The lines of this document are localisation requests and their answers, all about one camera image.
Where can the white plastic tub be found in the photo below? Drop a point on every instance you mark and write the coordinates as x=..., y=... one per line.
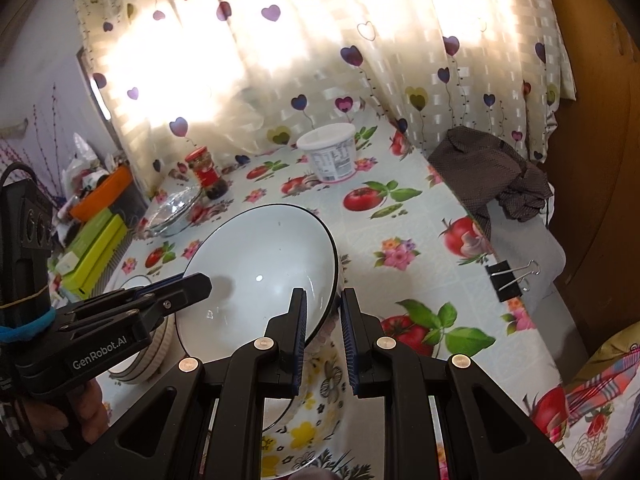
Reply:
x=330, y=155

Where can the yellow floral bowl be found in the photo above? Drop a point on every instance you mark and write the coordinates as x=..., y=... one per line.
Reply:
x=300, y=440

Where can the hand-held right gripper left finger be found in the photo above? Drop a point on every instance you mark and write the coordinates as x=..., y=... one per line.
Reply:
x=300, y=345

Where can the slim lime green box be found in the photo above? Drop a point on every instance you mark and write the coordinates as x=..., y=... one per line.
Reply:
x=87, y=237

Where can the white plastic bag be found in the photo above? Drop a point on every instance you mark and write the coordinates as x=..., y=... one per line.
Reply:
x=85, y=160

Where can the person's left forearm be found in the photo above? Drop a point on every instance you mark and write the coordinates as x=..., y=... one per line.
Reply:
x=25, y=440

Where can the black binder clip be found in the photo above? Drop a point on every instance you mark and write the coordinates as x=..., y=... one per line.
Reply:
x=505, y=280

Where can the white ribbed bowl black rim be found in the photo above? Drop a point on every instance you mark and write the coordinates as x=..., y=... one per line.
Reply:
x=150, y=355
x=260, y=260

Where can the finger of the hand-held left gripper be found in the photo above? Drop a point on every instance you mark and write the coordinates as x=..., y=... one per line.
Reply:
x=192, y=287
x=112, y=312

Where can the brown wooden panel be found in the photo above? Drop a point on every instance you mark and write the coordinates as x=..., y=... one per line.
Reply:
x=595, y=160

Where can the dark brown cloth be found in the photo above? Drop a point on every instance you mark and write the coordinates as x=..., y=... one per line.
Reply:
x=485, y=175

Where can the large lime green box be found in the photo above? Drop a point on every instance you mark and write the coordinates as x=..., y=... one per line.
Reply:
x=100, y=260

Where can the silver foil tray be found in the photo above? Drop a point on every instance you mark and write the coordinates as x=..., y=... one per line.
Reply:
x=172, y=210

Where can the person's left hand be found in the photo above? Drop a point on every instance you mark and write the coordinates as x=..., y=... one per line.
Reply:
x=86, y=410

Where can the vegetable print tablecloth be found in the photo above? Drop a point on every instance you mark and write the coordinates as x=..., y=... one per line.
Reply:
x=420, y=260

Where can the red label sauce jar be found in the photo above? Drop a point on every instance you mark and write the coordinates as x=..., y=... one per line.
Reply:
x=207, y=172

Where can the plaid cloth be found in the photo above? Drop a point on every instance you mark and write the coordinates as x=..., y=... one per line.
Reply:
x=592, y=390

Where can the heart print curtain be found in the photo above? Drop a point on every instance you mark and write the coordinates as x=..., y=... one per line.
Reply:
x=325, y=35

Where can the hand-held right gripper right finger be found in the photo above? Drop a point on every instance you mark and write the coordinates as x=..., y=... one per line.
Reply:
x=348, y=345

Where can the orange plastic basin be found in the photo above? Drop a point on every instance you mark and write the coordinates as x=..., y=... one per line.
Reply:
x=102, y=192

